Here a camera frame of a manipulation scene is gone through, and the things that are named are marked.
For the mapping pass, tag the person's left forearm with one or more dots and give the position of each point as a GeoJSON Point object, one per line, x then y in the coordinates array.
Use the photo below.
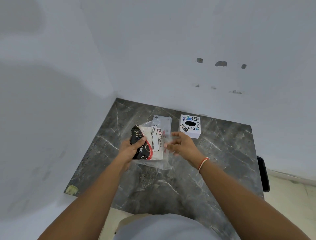
{"type": "Point", "coordinates": [93, 205]}

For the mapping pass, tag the person's grey shirt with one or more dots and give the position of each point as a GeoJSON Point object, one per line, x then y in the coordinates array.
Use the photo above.
{"type": "Point", "coordinates": [170, 228]}

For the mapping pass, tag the person's left thumb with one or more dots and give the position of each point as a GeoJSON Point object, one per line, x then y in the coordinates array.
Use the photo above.
{"type": "Point", "coordinates": [140, 143]}

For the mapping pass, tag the person's right hand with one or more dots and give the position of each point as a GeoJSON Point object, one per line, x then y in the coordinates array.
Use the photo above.
{"type": "Point", "coordinates": [188, 148]}

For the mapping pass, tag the white tissue box with stickers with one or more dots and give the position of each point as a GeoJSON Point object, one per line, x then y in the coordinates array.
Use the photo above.
{"type": "Point", "coordinates": [190, 126]}

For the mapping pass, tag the red and white thread wristband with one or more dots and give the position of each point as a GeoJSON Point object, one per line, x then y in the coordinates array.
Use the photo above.
{"type": "Point", "coordinates": [203, 163]}

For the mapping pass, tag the person's left hand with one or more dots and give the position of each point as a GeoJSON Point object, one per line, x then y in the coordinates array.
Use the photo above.
{"type": "Point", "coordinates": [126, 154]}

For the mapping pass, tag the black chair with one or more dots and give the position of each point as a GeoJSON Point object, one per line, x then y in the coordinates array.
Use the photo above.
{"type": "Point", "coordinates": [263, 174]}

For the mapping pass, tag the person's right fingers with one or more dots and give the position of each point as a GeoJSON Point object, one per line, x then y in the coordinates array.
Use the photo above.
{"type": "Point", "coordinates": [178, 134]}

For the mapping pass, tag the black red tissue packet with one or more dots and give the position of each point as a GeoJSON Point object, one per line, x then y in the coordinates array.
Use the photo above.
{"type": "Point", "coordinates": [150, 145]}

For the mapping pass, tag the yellowish corner sticker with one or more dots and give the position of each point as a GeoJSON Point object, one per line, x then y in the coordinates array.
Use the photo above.
{"type": "Point", "coordinates": [71, 190]}

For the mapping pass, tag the person's right forearm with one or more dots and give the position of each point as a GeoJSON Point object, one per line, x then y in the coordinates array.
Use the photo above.
{"type": "Point", "coordinates": [242, 202]}

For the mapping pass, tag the clear plastic bag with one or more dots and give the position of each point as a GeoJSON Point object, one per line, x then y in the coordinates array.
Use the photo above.
{"type": "Point", "coordinates": [166, 131]}

